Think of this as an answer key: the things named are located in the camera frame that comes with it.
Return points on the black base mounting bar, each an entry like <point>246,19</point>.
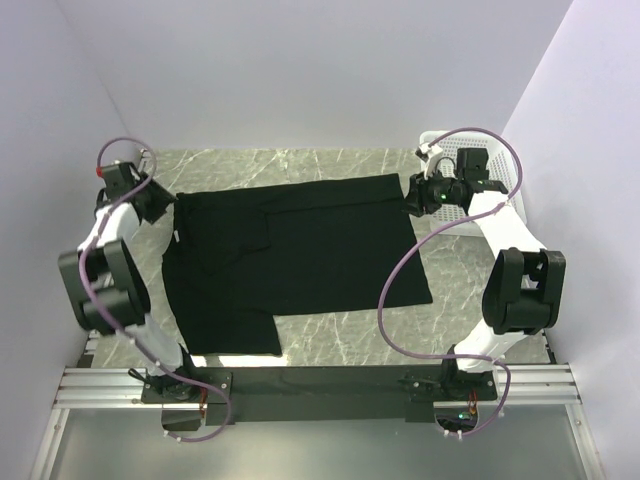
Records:
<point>328,393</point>

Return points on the aluminium frame rail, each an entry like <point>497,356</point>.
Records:
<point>101,430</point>

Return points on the black t shirt blue logo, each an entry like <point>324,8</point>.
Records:
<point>241,258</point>

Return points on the white plastic basket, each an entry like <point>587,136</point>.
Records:
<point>500,166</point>

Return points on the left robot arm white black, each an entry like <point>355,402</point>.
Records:
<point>106,290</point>

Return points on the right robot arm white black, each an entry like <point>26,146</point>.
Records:
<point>523,292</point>

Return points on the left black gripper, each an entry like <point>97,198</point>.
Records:
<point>162,199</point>

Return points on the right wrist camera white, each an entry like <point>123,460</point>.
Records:
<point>430,155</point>

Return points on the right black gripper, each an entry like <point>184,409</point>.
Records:
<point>418,195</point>

